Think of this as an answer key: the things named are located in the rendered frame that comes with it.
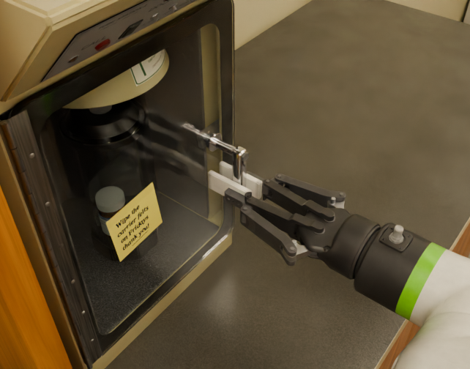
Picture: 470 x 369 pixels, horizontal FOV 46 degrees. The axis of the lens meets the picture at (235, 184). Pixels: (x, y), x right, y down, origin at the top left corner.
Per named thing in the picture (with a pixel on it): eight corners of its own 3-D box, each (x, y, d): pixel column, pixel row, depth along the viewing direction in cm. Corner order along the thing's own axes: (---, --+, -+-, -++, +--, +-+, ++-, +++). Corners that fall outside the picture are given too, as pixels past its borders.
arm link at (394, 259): (387, 332, 64) (420, 281, 70) (408, 269, 56) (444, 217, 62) (342, 305, 67) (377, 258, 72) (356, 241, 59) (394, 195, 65)
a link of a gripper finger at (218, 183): (252, 206, 74) (248, 209, 74) (211, 185, 77) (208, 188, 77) (252, 190, 72) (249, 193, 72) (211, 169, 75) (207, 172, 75)
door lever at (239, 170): (220, 181, 79) (209, 191, 78) (219, 129, 73) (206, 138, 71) (250, 198, 77) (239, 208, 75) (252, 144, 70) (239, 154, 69)
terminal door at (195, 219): (88, 362, 72) (0, 111, 45) (230, 227, 90) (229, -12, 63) (92, 365, 72) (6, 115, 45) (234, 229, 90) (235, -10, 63)
